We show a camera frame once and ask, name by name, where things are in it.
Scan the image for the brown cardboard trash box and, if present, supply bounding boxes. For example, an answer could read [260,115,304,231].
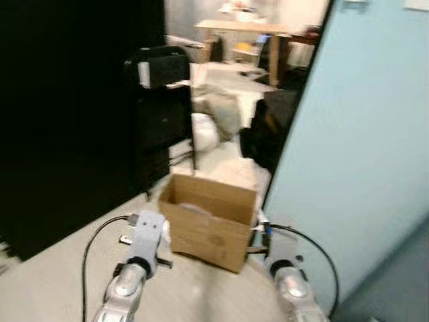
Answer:
[158,173,259,274]

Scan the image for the white cloth bundle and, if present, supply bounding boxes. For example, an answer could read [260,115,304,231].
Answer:
[191,113,221,152]

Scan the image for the black folding chair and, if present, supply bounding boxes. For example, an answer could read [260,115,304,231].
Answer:
[124,46,198,199]

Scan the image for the grey beige garment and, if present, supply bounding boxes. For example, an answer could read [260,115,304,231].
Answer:
[194,84,242,138]

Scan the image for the black door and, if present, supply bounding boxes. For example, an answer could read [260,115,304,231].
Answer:
[0,0,168,262]

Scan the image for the light wooden table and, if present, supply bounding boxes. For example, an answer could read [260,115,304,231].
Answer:
[196,19,296,88]

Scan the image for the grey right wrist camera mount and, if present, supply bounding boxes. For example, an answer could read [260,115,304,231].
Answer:
[267,231,299,266]

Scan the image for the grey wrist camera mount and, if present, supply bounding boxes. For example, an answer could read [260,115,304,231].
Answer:
[127,210,167,266]
[267,231,299,266]

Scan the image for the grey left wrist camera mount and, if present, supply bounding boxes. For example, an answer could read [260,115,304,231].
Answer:
[127,210,167,266]

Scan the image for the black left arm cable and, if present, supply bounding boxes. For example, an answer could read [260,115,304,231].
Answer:
[82,213,138,322]

